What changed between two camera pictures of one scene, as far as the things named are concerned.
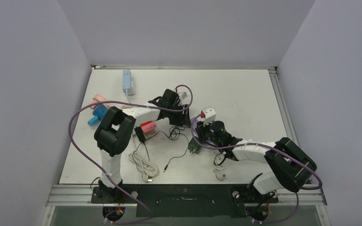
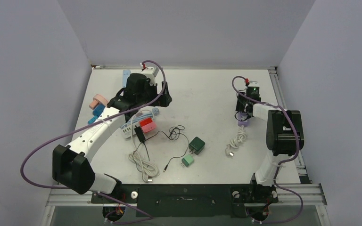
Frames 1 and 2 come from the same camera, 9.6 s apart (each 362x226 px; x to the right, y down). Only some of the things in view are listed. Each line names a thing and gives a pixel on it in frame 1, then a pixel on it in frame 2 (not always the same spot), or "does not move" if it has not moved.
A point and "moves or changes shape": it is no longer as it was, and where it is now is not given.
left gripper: [183, 118] to [163, 101]
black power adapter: [139, 132] does not move
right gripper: [201, 129] to [241, 107]
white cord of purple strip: [218, 167] moves or changes shape
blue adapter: [100, 111] does not move
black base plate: [187, 201] does not move
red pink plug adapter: [148, 126] does not move
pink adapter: [99, 98] does not move
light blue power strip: [127, 81] does not move
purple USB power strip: [193, 121] to [246, 123]
